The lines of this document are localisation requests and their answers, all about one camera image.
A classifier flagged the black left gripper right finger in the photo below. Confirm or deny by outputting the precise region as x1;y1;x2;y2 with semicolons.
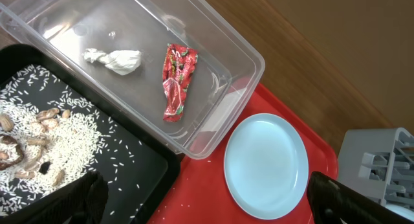
307;171;412;224

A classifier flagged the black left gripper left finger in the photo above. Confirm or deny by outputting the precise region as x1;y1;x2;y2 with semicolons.
1;172;109;224

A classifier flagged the light blue plate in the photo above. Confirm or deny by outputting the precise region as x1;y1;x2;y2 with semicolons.
223;113;309;220

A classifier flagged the white napkin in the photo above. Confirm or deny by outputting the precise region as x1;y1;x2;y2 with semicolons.
82;48;142;76

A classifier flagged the red strawberry cake wrapper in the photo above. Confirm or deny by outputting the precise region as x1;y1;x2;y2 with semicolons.
162;43;199;122

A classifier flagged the light blue small bowl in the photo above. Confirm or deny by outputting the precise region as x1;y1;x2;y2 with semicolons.
385;204;414;221

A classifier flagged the grey dishwasher rack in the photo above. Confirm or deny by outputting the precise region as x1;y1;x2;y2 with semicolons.
337;128;413;211

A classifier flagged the rice and peanut waste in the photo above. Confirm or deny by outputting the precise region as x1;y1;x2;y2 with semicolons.
1;64;140;217

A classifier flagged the black waste bin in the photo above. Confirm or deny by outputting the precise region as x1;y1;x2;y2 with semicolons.
1;44;180;224

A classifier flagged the clear plastic storage box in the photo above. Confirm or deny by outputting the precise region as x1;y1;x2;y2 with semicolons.
1;0;265;159

